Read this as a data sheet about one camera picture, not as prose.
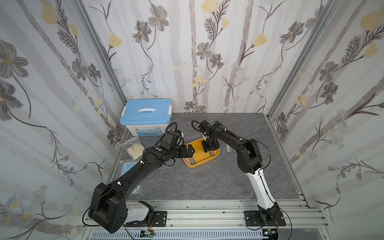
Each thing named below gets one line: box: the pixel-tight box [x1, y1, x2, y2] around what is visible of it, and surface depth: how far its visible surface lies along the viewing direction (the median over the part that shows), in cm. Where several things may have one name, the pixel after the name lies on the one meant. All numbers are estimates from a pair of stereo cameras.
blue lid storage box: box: [120, 98, 173, 137], surface depth 101 cm
